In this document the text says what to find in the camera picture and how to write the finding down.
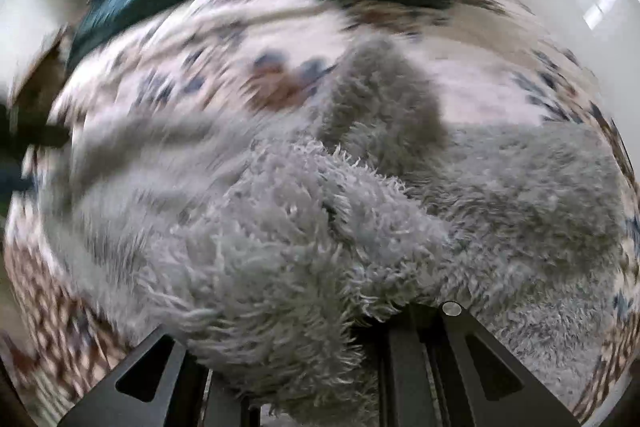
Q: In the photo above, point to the wooden desk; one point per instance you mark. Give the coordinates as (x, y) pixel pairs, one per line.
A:
(40, 67)

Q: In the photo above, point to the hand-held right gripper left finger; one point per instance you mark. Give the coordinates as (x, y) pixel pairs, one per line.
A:
(195, 407)

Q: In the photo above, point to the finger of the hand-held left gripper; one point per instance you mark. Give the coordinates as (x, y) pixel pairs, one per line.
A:
(42, 129)

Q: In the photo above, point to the floral quilt bed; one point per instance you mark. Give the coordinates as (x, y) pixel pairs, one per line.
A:
(200, 32)

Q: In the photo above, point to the grey fuzzy pants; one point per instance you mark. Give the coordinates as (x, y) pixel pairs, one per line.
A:
(300, 232)

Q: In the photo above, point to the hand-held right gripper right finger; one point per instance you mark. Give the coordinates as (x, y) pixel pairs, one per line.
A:
(405, 372)

